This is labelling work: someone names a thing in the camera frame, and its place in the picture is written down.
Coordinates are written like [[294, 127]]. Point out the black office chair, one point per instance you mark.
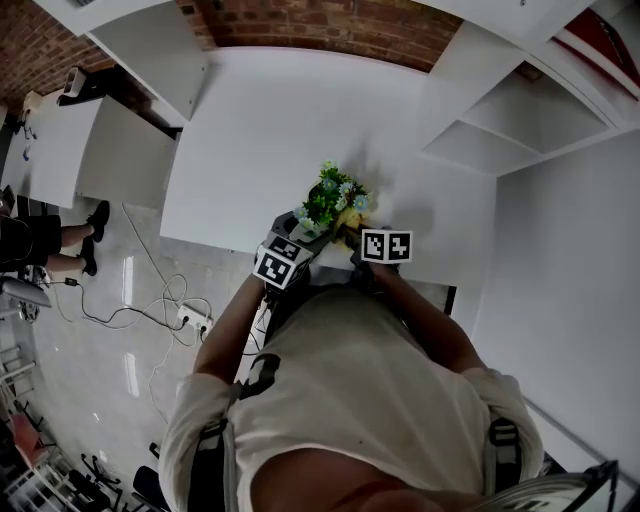
[[147, 487]]

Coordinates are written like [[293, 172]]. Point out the person's left forearm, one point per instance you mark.
[[227, 330]]

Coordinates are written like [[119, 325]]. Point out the yellow cloth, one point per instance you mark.
[[350, 220]]

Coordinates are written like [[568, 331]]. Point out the red board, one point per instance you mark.
[[600, 45]]

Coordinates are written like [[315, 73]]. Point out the white power strip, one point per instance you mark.
[[195, 317]]

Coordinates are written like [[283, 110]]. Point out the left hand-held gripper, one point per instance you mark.
[[280, 262]]

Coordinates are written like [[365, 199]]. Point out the red chair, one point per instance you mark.
[[27, 430]]

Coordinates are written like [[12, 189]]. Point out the black white desktop device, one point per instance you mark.
[[80, 87]]

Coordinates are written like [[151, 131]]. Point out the person's beige t-shirt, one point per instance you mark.
[[360, 380]]

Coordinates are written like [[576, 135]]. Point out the person's right forearm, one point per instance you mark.
[[430, 325]]

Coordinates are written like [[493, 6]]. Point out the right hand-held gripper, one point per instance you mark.
[[386, 246]]

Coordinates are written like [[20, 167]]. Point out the grey chair seat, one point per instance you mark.
[[25, 292]]

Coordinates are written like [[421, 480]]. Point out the white open shelf unit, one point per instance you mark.
[[525, 115]]

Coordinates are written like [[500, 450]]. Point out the black head mount frame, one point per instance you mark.
[[565, 487]]

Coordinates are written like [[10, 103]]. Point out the flower pot with green plant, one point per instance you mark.
[[332, 197]]

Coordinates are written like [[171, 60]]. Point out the white side desk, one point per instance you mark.
[[100, 150]]

